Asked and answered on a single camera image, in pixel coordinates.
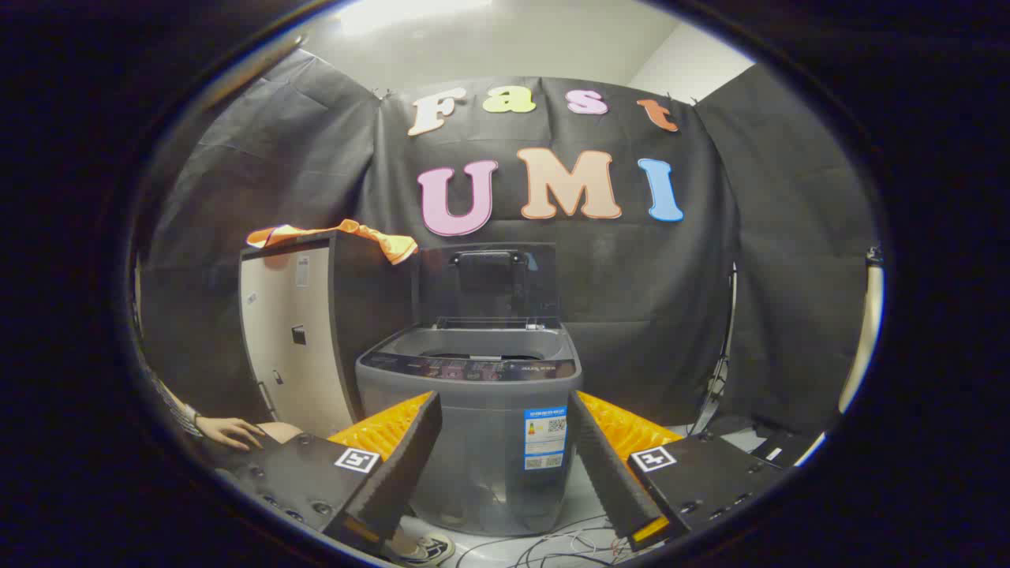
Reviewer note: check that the dark washing machine lid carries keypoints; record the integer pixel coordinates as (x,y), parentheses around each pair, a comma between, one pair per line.
(489,284)

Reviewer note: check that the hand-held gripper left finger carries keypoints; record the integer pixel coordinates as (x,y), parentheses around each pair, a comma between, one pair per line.
(394,473)

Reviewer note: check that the orange garment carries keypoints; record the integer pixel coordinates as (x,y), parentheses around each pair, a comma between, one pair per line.
(379,235)

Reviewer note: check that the white and dark cabinet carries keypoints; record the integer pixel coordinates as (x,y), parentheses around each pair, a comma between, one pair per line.
(292,371)

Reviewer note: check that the black backdrop cloth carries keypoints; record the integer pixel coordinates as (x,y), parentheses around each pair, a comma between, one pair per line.
(631,276)

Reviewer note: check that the person's shoe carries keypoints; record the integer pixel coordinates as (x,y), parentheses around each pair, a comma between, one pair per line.
(426,548)

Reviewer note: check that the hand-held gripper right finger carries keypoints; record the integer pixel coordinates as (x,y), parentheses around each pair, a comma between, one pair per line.
(607,473)

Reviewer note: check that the grey washing machine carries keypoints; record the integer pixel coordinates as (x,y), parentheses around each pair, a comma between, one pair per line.
(481,442)

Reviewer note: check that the black floor box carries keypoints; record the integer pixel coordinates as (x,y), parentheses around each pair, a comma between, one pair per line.
(785,448)

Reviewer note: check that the person's striped sleeve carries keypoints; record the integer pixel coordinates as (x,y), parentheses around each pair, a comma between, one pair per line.
(175,412)

